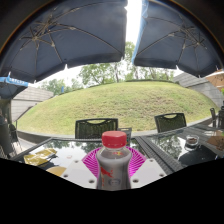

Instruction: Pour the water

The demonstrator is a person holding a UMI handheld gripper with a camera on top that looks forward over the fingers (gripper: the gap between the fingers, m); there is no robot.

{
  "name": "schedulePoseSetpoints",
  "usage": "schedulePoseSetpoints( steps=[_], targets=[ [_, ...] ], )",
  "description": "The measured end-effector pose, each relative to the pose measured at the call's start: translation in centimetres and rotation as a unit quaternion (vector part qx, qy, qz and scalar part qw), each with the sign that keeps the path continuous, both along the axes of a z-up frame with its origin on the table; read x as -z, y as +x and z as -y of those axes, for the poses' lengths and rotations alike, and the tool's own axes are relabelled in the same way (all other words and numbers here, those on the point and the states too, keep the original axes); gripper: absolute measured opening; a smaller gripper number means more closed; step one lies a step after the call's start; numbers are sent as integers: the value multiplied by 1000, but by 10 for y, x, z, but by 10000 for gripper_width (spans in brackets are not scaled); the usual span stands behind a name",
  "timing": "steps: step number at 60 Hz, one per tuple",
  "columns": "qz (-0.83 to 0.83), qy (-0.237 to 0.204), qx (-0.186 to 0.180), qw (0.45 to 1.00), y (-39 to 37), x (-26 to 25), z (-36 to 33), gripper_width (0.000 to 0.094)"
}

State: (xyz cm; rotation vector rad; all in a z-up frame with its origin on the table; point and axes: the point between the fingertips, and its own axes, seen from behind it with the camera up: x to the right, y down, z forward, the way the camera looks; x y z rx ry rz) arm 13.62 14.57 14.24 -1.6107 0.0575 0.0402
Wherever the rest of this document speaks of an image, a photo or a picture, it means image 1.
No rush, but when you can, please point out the beige patio umbrella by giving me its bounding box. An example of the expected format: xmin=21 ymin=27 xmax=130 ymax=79
xmin=204 ymin=69 xmax=224 ymax=88

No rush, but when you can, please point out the red-capped clear drink bottle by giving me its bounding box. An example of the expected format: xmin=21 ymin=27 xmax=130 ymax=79
xmin=95 ymin=130 xmax=133 ymax=192

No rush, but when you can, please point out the yellow foil packet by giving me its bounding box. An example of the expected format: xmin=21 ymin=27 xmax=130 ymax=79
xmin=23 ymin=148 xmax=58 ymax=167

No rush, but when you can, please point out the dark blue patio umbrella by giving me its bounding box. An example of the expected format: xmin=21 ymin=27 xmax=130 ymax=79
xmin=0 ymin=0 xmax=129 ymax=84
xmin=130 ymin=0 xmax=224 ymax=78

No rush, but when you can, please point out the small glass ashtray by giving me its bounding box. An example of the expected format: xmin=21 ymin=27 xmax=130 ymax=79
xmin=184 ymin=134 xmax=201 ymax=148

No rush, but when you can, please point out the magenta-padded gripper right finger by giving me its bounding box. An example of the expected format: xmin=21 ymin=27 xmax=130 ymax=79
xmin=126 ymin=146 xmax=168 ymax=189

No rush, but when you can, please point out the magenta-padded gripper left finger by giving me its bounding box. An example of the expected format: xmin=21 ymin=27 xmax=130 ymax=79
xmin=61 ymin=146 xmax=103 ymax=190

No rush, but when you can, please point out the brown paper sheet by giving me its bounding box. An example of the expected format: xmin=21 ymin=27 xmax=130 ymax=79
xmin=207 ymin=133 xmax=224 ymax=151

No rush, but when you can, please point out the blue umbrella with light trim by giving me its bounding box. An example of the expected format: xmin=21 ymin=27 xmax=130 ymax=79
xmin=0 ymin=75 xmax=30 ymax=100

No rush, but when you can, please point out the black wicker chair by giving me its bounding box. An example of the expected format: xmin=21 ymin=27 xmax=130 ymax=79
xmin=9 ymin=123 xmax=21 ymax=151
xmin=154 ymin=112 xmax=188 ymax=133
xmin=74 ymin=117 xmax=119 ymax=139
xmin=209 ymin=107 xmax=218 ymax=128
xmin=217 ymin=105 xmax=224 ymax=129

